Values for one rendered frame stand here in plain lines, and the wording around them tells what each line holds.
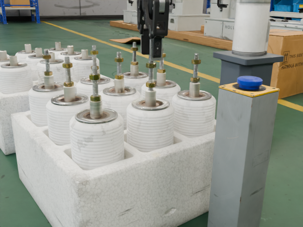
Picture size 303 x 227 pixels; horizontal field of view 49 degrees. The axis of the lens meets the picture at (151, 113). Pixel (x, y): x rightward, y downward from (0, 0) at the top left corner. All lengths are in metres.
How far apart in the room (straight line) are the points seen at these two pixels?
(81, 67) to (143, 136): 0.56
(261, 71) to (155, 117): 0.45
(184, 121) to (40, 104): 0.32
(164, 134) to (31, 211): 0.35
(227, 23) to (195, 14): 0.92
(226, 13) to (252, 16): 2.56
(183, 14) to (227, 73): 3.11
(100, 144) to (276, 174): 0.56
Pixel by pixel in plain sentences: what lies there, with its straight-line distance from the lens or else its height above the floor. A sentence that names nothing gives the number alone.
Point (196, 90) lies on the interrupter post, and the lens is 0.71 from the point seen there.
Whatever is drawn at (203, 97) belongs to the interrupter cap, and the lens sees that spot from 0.70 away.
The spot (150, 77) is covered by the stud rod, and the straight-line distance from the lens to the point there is 0.63.
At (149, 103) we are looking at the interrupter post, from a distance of 0.64.
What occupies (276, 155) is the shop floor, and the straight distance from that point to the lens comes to 1.09.
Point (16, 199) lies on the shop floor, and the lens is 0.86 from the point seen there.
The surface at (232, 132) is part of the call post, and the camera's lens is 0.56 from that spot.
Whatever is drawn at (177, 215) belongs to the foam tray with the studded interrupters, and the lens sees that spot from 0.71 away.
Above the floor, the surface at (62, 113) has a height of 0.24.
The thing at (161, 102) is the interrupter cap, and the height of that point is 0.25.
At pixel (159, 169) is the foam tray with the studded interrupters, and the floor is 0.15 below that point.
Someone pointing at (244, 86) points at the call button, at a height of 0.32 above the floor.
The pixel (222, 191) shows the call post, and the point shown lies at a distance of 0.62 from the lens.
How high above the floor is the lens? 0.45
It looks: 19 degrees down
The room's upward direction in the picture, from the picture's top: 1 degrees clockwise
